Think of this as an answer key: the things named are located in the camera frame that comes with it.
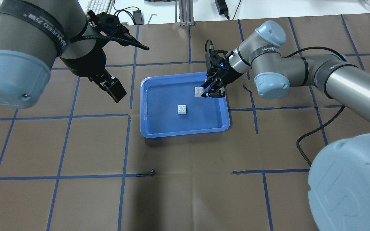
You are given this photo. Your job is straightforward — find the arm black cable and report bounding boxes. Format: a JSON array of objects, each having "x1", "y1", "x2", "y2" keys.
[{"x1": 204, "y1": 39, "x2": 357, "y2": 167}]

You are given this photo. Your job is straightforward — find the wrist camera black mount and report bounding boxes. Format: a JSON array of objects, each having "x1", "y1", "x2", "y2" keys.
[
  {"x1": 205, "y1": 48, "x2": 228, "y2": 77},
  {"x1": 81, "y1": 10, "x2": 150, "y2": 51}
]

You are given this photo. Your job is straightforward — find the white computer keyboard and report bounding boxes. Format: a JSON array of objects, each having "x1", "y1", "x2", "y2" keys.
[{"x1": 85, "y1": 0, "x2": 112, "y2": 14}]

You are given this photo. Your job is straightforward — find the black power adapter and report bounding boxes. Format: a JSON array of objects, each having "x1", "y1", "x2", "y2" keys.
[{"x1": 132, "y1": 9, "x2": 144, "y2": 25}]

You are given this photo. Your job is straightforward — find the blue plastic tray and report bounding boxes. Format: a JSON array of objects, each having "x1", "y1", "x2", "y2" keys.
[{"x1": 140, "y1": 72, "x2": 231, "y2": 138}]

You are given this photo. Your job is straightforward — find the white block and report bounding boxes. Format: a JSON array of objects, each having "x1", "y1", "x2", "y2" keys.
[
  {"x1": 177, "y1": 104, "x2": 187, "y2": 115},
  {"x1": 194, "y1": 87, "x2": 204, "y2": 98}
]

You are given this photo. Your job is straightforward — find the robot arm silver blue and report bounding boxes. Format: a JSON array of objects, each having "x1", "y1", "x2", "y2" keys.
[
  {"x1": 0, "y1": 0, "x2": 129, "y2": 109},
  {"x1": 198, "y1": 20, "x2": 370, "y2": 231}
]

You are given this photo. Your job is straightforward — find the aluminium frame post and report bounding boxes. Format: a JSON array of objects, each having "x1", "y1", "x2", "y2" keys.
[{"x1": 176, "y1": 0, "x2": 195, "y2": 26}]

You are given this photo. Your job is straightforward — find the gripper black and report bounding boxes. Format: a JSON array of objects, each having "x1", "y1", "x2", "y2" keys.
[
  {"x1": 60, "y1": 45, "x2": 127, "y2": 103},
  {"x1": 201, "y1": 55, "x2": 246, "y2": 98}
]

